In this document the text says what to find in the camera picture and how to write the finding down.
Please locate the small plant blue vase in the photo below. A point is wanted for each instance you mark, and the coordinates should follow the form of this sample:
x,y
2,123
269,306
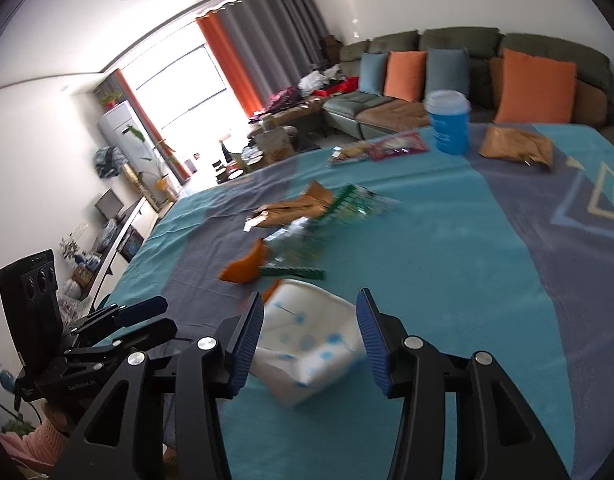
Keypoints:
x,y
72,249

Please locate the clear cracker packet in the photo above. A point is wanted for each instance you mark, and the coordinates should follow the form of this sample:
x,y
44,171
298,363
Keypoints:
x,y
349,154

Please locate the red snack packet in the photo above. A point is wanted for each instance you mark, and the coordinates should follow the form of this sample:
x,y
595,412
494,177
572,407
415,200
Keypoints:
x,y
399,146

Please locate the person's left forearm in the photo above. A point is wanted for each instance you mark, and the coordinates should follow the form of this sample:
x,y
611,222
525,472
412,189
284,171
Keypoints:
x,y
32,447

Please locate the blue cup white lid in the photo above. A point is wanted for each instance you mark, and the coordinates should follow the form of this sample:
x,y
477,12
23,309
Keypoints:
x,y
449,125

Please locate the green trailing plant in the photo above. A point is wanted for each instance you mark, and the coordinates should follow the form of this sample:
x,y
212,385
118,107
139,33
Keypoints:
x,y
17,426

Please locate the amber snack packet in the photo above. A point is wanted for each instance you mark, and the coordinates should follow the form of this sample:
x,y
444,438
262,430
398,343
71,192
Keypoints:
x,y
517,146

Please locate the maroon clothes pile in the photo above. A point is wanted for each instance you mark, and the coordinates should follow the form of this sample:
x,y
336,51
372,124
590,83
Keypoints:
x,y
284,99

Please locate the blue cushion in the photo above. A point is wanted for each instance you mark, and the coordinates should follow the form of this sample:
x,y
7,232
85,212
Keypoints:
x,y
447,67
373,74

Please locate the plant in teal vase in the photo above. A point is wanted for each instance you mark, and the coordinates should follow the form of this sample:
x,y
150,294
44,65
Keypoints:
x,y
6,379

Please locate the green sofa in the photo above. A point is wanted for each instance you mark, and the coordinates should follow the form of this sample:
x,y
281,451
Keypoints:
x,y
482,42

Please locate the orange peel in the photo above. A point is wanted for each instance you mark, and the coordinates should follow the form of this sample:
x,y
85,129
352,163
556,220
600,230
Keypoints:
x,y
242,267
273,289

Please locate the crushed paper cup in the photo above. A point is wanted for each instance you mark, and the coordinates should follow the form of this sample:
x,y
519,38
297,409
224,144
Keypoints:
x,y
307,330

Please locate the brown back cushion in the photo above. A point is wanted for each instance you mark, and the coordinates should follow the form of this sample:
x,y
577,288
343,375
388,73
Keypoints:
x,y
592,102

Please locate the red cloth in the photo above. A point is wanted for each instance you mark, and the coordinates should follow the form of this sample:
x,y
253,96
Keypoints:
x,y
344,86

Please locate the picture frame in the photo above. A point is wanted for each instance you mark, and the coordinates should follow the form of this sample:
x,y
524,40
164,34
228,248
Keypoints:
x,y
83,276

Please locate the small potted plant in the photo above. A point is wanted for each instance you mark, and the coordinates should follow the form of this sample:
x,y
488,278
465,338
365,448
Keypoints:
x,y
110,97

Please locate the gold floor vase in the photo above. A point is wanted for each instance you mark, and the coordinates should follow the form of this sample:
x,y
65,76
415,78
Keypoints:
x,y
137,185

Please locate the glass coffee table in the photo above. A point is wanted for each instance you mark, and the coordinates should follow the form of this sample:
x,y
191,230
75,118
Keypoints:
x,y
307,135

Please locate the person's left hand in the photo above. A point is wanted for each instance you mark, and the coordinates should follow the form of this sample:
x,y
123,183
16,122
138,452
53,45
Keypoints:
x,y
59,417

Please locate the kraft paper bag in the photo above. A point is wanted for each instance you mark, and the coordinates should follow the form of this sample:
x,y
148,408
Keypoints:
x,y
277,145

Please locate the dark bottle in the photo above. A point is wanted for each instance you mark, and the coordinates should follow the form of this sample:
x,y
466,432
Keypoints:
x,y
228,154

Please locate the window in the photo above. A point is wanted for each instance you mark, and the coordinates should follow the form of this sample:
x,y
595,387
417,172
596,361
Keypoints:
x,y
187,95

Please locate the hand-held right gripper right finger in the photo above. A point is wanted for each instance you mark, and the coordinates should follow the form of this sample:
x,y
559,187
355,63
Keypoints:
x,y
374,345

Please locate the white black tv cabinet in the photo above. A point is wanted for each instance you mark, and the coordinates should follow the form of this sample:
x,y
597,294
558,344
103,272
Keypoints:
x,y
132,230

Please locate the tall leafy potted plant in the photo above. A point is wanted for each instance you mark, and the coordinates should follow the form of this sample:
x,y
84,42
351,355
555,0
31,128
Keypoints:
x,y
162,157

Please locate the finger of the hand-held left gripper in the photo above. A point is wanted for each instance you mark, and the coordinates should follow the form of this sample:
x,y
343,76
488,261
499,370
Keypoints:
x,y
152,334
142,307

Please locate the clear plastic bag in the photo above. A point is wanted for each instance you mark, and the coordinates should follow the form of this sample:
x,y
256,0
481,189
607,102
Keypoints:
x,y
109,234

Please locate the white standing air conditioner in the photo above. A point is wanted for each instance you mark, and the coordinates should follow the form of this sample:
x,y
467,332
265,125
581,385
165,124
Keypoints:
x,y
122,125

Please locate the cardboard boxes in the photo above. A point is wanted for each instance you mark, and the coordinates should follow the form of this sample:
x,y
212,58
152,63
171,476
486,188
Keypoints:
x,y
332,47

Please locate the brown seat cushion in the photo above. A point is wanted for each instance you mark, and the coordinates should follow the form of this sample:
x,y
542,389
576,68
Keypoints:
x,y
392,112

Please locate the golden brown snack packet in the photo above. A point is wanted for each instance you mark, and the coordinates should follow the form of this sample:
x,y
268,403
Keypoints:
x,y
287,208

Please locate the black monitor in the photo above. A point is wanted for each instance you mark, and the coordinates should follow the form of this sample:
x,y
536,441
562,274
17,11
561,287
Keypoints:
x,y
109,204

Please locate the white lidded jar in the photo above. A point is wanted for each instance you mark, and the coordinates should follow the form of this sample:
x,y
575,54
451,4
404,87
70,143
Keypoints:
x,y
71,291

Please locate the orange cushion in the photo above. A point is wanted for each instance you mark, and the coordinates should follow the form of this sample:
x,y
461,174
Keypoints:
x,y
534,87
404,76

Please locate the covered standing fan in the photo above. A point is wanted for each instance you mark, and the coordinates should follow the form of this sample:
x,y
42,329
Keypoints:
x,y
109,161

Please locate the clear green printed packet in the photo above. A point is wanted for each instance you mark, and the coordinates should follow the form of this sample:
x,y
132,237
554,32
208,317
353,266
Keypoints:
x,y
297,245

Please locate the white clothes pile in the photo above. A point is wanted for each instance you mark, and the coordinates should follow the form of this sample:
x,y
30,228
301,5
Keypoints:
x,y
317,80

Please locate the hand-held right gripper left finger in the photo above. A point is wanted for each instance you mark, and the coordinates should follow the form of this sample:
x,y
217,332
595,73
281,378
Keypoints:
x,y
247,345

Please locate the small grey waste bin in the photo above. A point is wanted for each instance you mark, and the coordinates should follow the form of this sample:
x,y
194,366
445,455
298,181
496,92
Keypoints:
x,y
192,166

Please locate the teal printed tablecloth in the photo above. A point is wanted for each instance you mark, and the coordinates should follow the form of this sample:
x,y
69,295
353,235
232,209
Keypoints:
x,y
462,260

